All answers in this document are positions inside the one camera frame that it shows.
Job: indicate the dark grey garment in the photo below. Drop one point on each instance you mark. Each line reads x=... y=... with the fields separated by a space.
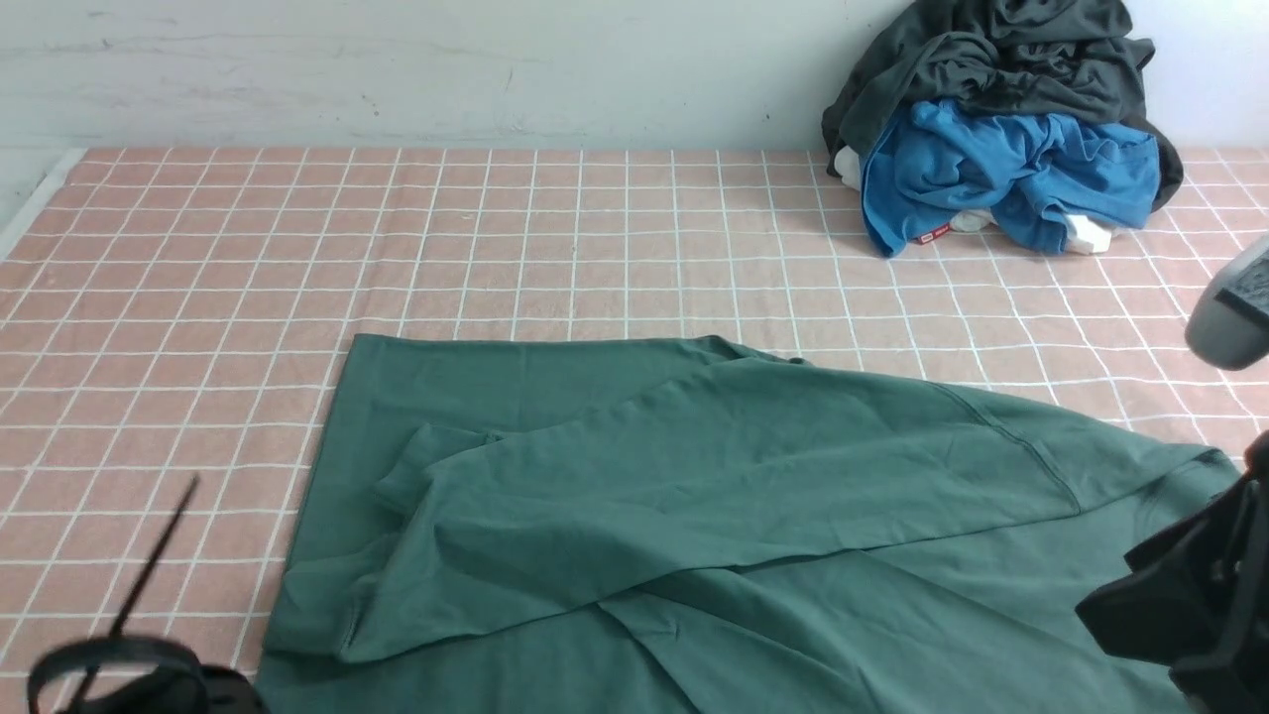
x=1004 y=58

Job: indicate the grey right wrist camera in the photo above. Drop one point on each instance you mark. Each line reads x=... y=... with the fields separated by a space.
x=1228 y=327

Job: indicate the pink checkered tablecloth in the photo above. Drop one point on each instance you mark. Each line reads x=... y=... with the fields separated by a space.
x=175 y=311

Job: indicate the blue garment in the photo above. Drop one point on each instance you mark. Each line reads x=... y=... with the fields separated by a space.
x=933 y=161

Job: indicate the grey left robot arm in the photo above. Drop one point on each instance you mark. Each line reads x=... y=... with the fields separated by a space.
x=178 y=683

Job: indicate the green long-sleeve top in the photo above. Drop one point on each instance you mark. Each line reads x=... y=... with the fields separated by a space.
x=690 y=526

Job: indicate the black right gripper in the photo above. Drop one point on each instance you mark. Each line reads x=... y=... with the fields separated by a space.
x=1196 y=599

